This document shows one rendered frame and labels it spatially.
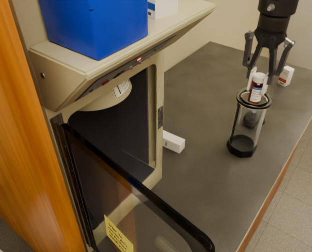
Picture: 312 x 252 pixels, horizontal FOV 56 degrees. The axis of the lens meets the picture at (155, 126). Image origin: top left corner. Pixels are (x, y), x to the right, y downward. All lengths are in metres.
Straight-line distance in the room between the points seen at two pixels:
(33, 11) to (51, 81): 0.09
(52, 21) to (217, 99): 1.01
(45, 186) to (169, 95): 0.97
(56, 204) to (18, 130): 0.14
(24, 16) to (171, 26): 0.21
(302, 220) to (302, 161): 0.56
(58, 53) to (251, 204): 0.72
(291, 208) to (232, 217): 1.35
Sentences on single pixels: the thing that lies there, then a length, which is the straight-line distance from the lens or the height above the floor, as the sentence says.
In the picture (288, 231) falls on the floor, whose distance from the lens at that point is 2.11.
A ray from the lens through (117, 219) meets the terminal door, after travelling 0.49.
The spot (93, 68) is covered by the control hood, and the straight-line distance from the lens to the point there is 0.36.
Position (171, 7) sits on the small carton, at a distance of 0.51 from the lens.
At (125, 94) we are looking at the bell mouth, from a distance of 0.64.
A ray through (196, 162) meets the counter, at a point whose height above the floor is 0.94.
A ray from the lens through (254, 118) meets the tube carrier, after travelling 0.96.
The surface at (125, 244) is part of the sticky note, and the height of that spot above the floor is 1.20.
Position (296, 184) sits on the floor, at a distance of 2.38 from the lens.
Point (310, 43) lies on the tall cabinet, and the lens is 3.57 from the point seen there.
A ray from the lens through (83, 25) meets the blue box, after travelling 0.37.
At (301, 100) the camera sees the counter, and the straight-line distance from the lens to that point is 1.44.
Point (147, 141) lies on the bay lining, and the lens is 0.83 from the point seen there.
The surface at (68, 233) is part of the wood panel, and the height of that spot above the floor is 1.24.
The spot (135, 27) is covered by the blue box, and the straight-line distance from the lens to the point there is 0.41.
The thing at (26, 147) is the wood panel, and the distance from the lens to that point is 0.38.
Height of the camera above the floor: 1.68
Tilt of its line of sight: 40 degrees down
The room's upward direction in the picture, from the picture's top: straight up
